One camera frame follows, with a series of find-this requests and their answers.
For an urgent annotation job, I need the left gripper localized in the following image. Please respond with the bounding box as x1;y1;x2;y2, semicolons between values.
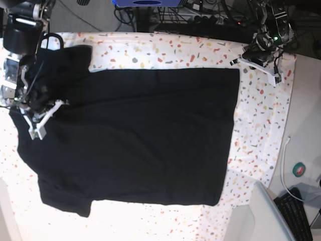
230;32;283;87

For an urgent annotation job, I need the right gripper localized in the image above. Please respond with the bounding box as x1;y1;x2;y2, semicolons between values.
15;92;63;140

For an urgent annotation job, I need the black t-shirt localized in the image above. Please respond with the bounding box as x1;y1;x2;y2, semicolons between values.
10;46;240;217

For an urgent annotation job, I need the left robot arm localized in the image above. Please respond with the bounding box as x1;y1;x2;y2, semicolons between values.
230;1;294;87

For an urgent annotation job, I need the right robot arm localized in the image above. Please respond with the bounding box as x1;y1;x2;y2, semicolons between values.
1;1;65;140

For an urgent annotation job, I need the green tape roll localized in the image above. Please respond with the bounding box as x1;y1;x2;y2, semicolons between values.
292;162;306;177

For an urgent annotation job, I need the black keyboard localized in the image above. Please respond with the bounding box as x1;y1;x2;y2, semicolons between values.
273;193;313;241

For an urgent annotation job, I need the blue box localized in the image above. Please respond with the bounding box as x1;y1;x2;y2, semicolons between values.
111;0;187;8

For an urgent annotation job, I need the white monitor edge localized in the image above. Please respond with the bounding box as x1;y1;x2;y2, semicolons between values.
249;182;295;241

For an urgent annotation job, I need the white cable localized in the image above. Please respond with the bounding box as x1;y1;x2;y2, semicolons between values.
280;136;304;202

